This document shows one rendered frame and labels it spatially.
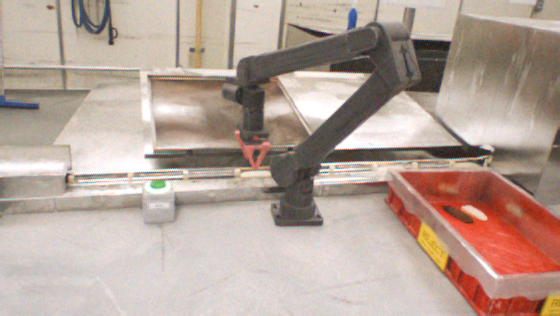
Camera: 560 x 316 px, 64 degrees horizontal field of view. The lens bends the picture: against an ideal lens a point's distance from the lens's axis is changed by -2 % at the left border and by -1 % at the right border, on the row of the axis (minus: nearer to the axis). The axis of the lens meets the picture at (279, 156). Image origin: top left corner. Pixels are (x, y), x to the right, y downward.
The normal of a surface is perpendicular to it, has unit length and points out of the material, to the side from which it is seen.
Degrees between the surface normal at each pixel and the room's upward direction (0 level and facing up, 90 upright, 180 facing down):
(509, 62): 90
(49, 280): 0
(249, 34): 90
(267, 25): 90
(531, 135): 90
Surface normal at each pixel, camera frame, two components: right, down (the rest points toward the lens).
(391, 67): -0.72, 0.21
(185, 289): 0.09, -0.92
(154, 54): 0.29, 0.40
